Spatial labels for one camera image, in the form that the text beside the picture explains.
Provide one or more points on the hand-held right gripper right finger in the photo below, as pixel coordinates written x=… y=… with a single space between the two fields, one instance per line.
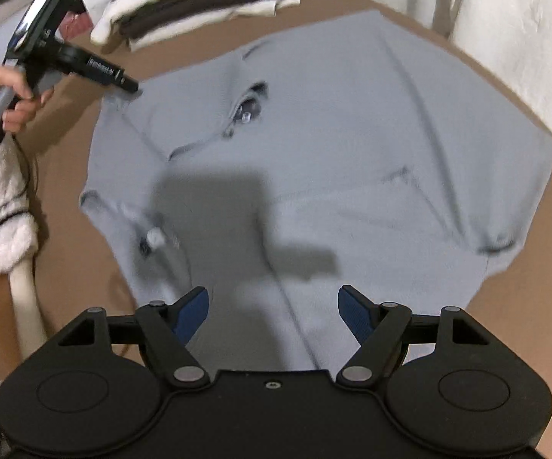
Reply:
x=356 y=311

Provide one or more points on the stack of folded clothes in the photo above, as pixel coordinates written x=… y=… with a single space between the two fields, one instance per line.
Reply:
x=194 y=2

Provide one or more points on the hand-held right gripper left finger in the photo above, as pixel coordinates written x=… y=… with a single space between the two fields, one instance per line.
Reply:
x=194 y=309

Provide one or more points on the white curtain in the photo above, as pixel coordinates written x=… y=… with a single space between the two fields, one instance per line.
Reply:
x=486 y=24

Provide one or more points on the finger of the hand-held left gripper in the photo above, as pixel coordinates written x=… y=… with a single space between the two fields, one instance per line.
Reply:
x=130 y=84

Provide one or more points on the light blue polo shirt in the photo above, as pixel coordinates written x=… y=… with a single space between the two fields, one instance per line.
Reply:
x=314 y=172

